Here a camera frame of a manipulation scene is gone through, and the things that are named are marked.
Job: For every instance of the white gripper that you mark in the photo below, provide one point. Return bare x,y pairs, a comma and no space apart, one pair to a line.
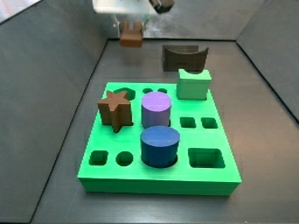
124,6

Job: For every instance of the brown two-pronged square-circle object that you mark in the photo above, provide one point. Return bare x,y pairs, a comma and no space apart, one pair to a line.
132,35

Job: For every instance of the black curved fixture stand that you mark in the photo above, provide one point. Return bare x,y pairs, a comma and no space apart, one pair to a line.
185,57

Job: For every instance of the brown star peg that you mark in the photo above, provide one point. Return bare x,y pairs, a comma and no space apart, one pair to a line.
116,110

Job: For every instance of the purple cylinder peg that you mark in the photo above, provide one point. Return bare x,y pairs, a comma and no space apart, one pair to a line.
157,104

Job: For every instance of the blue cylinder peg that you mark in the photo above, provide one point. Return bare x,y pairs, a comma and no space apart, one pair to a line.
160,146

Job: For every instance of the green shape-sorter base block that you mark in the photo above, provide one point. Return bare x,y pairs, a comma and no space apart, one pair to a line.
184,159

